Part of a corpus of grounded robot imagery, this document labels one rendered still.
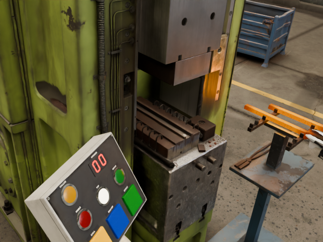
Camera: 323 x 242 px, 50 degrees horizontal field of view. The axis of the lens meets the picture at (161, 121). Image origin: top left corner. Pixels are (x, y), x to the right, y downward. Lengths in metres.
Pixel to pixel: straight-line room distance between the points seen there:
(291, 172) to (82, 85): 1.24
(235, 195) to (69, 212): 1.94
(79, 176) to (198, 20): 0.68
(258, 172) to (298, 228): 0.86
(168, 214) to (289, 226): 1.25
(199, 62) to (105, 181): 0.59
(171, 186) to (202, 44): 0.60
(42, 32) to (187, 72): 0.60
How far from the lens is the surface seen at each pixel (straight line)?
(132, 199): 1.16
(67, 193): 0.97
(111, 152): 1.12
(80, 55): 1.17
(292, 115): 1.96
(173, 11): 1.18
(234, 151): 3.23
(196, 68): 1.36
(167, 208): 1.57
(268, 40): 5.16
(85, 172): 1.03
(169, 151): 1.46
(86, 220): 1.01
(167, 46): 1.20
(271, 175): 1.93
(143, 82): 1.88
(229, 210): 2.64
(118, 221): 1.10
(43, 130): 1.70
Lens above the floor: 1.82
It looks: 31 degrees down
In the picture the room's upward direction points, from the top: 4 degrees clockwise
